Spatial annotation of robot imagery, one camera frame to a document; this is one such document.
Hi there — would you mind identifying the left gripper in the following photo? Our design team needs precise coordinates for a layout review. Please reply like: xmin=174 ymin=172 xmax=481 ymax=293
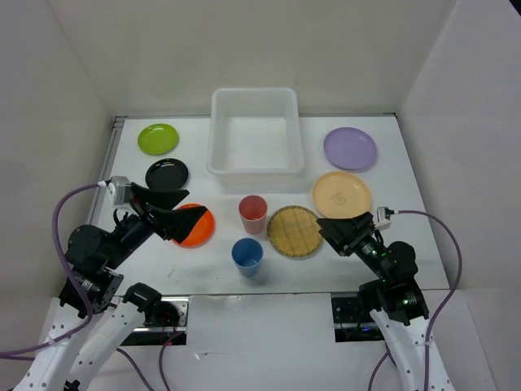
xmin=105 ymin=181 xmax=208 ymax=267

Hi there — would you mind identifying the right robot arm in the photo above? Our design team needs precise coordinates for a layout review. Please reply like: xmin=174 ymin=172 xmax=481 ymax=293
xmin=317 ymin=207 xmax=454 ymax=390

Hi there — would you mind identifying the round bamboo mat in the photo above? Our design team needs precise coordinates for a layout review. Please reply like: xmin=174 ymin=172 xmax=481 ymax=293
xmin=266 ymin=205 xmax=323 ymax=258

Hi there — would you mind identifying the black plate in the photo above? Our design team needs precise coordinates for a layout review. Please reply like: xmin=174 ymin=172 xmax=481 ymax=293
xmin=145 ymin=158 xmax=189 ymax=191

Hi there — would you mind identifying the orange plate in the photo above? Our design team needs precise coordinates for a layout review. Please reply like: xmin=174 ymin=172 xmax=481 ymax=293
xmin=173 ymin=209 xmax=215 ymax=248

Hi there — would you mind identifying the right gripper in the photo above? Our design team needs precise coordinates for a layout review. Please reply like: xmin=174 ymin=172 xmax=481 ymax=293
xmin=316 ymin=209 xmax=392 ymax=282

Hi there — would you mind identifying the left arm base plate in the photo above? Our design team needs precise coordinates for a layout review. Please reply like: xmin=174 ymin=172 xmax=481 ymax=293
xmin=121 ymin=297 xmax=190 ymax=347

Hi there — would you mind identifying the pink plastic cup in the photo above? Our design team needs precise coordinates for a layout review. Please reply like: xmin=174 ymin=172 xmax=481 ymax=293
xmin=239 ymin=195 xmax=268 ymax=235

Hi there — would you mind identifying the beige plate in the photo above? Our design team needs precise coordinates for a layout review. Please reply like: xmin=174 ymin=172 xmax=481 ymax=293
xmin=312 ymin=171 xmax=372 ymax=218

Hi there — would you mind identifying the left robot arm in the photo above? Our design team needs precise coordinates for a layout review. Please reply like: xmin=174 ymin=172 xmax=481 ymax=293
xmin=1 ymin=179 xmax=207 ymax=390

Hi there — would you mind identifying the clear plastic bin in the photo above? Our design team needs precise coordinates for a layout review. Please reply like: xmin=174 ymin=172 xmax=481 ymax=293
xmin=207 ymin=87 xmax=304 ymax=191

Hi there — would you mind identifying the green plate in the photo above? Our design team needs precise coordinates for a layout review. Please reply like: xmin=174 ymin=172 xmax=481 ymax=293
xmin=137 ymin=123 xmax=179 ymax=156

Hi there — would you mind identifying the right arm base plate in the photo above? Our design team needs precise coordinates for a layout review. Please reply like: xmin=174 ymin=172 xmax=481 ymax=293
xmin=331 ymin=295 xmax=383 ymax=343

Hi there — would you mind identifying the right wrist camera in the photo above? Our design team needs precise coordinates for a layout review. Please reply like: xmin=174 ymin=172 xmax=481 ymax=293
xmin=374 ymin=207 xmax=395 ymax=230

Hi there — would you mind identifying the purple plate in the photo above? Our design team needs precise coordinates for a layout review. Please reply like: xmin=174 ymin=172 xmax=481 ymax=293
xmin=323 ymin=127 xmax=378 ymax=171

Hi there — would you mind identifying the blue plastic cup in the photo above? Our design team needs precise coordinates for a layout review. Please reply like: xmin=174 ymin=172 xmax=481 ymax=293
xmin=231 ymin=238 xmax=264 ymax=278

